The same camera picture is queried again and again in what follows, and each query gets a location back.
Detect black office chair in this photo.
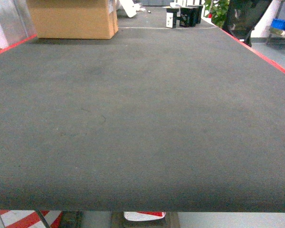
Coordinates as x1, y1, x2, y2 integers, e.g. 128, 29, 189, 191
222, 0, 271, 47

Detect red metal table frame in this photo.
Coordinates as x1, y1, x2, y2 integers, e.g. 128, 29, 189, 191
0, 27, 285, 74

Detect cardboard box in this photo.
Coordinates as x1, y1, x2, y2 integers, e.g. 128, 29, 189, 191
26, 0, 118, 39

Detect red white traffic cone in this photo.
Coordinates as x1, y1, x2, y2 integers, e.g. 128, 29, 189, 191
110, 211, 181, 228

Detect green potted plant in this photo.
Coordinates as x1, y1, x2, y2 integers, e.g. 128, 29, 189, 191
204, 0, 229, 28

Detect dark grey table mat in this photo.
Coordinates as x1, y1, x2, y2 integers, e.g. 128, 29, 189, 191
0, 6, 285, 213

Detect stainless steel shelf rack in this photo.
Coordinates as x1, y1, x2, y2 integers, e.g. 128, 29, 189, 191
266, 0, 285, 45

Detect black white small boxes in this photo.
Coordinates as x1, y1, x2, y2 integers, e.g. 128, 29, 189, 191
163, 5, 204, 29

